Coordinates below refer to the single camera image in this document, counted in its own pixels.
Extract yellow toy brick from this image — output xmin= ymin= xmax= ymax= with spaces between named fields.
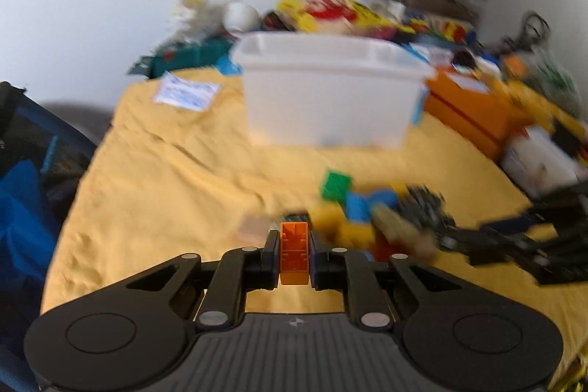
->
xmin=310 ymin=208 xmax=375 ymax=252

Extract black cables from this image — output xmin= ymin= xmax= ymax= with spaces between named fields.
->
xmin=503 ymin=12 xmax=551 ymax=53

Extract red toy brick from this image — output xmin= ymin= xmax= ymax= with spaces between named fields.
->
xmin=367 ymin=231 xmax=396 ymax=262

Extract white plush toy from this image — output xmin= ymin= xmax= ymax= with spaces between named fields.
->
xmin=168 ymin=0 xmax=240 ymax=48

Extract white printed paper packet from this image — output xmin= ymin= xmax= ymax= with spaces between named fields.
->
xmin=153 ymin=72 xmax=221 ymax=112

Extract green toy brick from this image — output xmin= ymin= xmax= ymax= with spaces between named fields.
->
xmin=320 ymin=170 xmax=354 ymax=204

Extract tan toy piece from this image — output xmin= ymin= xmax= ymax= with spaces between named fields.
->
xmin=372 ymin=206 xmax=439 ymax=259

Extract orange cardboard box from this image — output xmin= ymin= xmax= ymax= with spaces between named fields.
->
xmin=425 ymin=68 xmax=534 ymax=161

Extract white box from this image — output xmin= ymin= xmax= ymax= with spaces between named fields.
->
xmin=501 ymin=128 xmax=582 ymax=200

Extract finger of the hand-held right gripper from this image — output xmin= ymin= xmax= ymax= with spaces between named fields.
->
xmin=480 ymin=212 xmax=552 ymax=235
xmin=438 ymin=227 xmax=529 ymax=268

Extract green mesh bag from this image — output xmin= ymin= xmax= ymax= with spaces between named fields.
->
xmin=528 ymin=47 xmax=582 ymax=112

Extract yellow table cloth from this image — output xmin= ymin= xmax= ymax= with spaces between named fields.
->
xmin=40 ymin=66 xmax=588 ymax=392

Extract blue toy brick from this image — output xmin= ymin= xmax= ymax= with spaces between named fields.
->
xmin=344 ymin=189 xmax=398 ymax=222

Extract dark grey toy part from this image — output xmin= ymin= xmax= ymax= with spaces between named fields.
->
xmin=404 ymin=185 xmax=455 ymax=232

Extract small blue packet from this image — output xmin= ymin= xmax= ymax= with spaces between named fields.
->
xmin=216 ymin=54 xmax=242 ymax=76

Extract teal box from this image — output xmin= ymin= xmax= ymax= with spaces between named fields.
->
xmin=129 ymin=40 xmax=235 ymax=78

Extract white plastic storage bin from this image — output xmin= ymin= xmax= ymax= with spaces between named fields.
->
xmin=232 ymin=31 xmax=437 ymax=150

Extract blue chair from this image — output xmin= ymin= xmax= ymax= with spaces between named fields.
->
xmin=0 ymin=82 xmax=99 ymax=392

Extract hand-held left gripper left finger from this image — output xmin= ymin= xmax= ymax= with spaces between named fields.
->
xmin=125 ymin=231 xmax=281 ymax=328

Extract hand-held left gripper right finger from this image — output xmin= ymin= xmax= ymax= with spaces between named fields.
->
xmin=310 ymin=232 xmax=465 ymax=328

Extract yellow and red bag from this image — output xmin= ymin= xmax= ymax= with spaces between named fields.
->
xmin=276 ymin=0 xmax=396 ymax=37

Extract white ball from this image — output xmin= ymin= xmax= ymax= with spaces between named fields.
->
xmin=223 ymin=1 xmax=260 ymax=32

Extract pile of colourful toy bricks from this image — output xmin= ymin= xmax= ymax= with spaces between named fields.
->
xmin=399 ymin=13 xmax=478 ymax=48

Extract orange toy brick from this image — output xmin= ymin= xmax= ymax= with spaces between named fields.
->
xmin=279 ymin=222 xmax=309 ymax=285

